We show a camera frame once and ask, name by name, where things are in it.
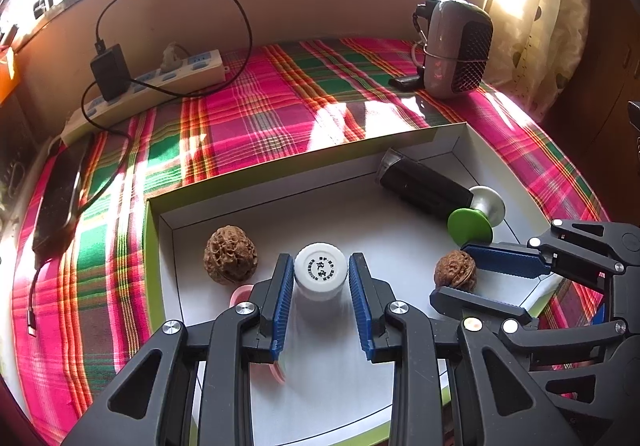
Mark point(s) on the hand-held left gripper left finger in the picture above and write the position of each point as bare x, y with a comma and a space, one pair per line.
282, 306

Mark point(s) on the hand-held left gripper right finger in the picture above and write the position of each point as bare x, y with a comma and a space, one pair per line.
360, 306

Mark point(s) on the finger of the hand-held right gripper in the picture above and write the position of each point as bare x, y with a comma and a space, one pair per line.
480, 306
505, 258

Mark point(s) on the brown walnut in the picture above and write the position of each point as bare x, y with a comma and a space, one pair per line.
230, 253
455, 273

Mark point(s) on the green white spool massager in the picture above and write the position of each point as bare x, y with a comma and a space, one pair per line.
467, 223

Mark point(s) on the white bottle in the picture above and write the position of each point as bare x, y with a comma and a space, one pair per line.
320, 271

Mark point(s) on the green white cardboard box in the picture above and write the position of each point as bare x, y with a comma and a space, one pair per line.
350, 206

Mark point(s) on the black cylinder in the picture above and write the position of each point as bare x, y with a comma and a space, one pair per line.
425, 186

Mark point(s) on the pink green plaid blanket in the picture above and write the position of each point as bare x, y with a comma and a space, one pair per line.
250, 126

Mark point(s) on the grey space heater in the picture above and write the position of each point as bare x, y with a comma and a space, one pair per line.
465, 51

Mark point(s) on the black smartphone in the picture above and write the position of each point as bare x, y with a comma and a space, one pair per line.
57, 206

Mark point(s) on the white power strip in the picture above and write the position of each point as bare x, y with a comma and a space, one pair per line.
200, 69

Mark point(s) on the cream dotted curtain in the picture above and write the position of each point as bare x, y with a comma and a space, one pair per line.
545, 1

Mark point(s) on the beige plug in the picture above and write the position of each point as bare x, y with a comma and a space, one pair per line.
174, 57

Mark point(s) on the black power adapter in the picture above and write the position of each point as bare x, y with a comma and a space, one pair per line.
112, 71

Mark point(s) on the orange tray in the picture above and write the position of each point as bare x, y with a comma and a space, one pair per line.
7, 76

